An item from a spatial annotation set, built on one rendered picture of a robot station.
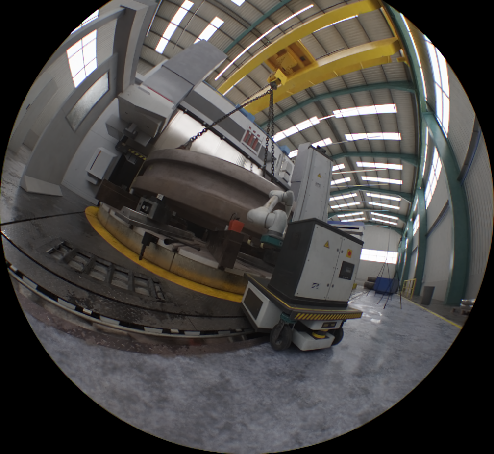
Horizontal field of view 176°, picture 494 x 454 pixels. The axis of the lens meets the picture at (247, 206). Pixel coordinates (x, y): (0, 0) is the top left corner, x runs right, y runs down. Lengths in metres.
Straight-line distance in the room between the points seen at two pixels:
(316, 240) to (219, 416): 0.96
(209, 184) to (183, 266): 1.37
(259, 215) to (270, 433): 1.50
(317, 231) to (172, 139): 5.09
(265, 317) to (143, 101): 3.83
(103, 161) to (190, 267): 3.89
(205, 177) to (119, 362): 2.52
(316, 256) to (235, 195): 1.86
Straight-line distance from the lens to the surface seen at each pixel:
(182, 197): 2.46
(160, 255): 1.92
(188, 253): 1.79
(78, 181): 5.44
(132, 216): 2.02
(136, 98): 3.77
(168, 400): 0.62
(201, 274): 1.84
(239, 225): 1.75
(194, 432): 0.58
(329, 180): 1.78
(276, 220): 1.45
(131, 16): 2.72
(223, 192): 2.55
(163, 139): 5.43
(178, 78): 4.89
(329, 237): 1.05
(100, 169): 4.87
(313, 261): 0.98
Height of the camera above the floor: 0.54
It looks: 15 degrees up
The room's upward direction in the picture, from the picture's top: 20 degrees clockwise
